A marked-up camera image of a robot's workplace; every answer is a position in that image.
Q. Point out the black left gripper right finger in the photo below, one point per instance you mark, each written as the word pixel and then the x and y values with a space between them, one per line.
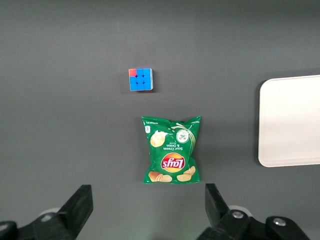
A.
pixel 220 215

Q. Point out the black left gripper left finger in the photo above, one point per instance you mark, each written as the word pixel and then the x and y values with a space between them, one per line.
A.
pixel 75 210

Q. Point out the beige plastic tray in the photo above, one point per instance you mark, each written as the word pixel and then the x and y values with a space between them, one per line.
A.
pixel 290 120

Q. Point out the green Lay's chips bag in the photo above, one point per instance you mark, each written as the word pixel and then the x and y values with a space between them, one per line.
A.
pixel 170 150

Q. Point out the blue rubik's cube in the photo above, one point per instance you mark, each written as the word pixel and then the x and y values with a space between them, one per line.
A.
pixel 140 80

